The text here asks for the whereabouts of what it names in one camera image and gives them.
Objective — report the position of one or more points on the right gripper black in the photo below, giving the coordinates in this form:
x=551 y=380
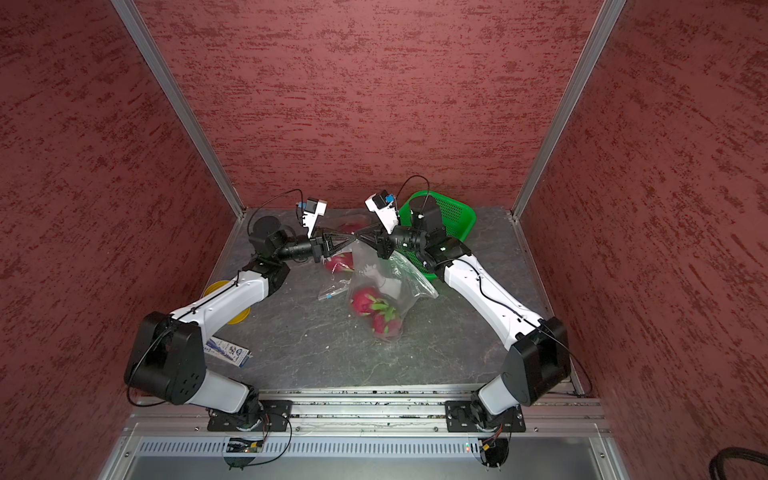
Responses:
x=383 y=244

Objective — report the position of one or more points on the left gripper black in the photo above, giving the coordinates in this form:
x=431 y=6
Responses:
x=319 y=247

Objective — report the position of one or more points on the clear zip-top bag front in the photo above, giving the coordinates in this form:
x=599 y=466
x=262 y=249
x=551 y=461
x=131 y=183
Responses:
x=400 y=283

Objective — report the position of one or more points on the clear zip-top bag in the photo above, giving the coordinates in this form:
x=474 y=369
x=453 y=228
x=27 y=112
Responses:
x=400 y=283
x=335 y=284

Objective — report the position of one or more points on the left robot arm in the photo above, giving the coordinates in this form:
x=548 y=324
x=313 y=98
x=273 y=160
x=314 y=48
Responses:
x=167 y=359

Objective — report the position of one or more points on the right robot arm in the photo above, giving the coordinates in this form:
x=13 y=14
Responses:
x=538 y=357

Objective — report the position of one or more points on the clear zip-top bag rear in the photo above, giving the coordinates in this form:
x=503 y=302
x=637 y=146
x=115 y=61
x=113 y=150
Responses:
x=335 y=284

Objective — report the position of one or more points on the rear bag lower dragon fruit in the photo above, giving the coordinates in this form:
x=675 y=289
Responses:
x=340 y=264

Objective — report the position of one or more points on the green plastic basket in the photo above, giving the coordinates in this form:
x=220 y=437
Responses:
x=450 y=216

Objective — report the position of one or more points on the yellow cup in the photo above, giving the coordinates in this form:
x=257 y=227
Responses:
x=224 y=302

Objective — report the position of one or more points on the small printed packet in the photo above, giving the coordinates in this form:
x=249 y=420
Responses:
x=226 y=351

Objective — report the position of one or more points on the left corner aluminium profile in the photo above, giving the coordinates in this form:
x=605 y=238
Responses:
x=136 y=27

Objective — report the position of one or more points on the corner aluminium profile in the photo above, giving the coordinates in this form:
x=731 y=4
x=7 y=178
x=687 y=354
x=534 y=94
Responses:
x=601 y=30
x=136 y=27

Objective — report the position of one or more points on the right corner aluminium profile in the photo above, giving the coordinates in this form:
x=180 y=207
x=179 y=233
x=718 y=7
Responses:
x=601 y=30

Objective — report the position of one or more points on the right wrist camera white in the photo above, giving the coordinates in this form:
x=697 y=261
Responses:
x=382 y=204

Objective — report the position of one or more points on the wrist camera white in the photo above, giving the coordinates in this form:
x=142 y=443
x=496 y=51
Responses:
x=309 y=212
x=382 y=204

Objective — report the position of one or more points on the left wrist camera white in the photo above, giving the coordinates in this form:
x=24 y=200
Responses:
x=309 y=212

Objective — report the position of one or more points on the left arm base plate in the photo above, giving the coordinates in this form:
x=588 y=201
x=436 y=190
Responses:
x=268 y=416

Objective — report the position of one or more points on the aluminium rail frame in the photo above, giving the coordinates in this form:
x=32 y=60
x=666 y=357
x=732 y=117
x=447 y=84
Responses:
x=380 y=422

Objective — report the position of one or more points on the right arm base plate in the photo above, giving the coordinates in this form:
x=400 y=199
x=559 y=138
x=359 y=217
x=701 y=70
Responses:
x=462 y=416

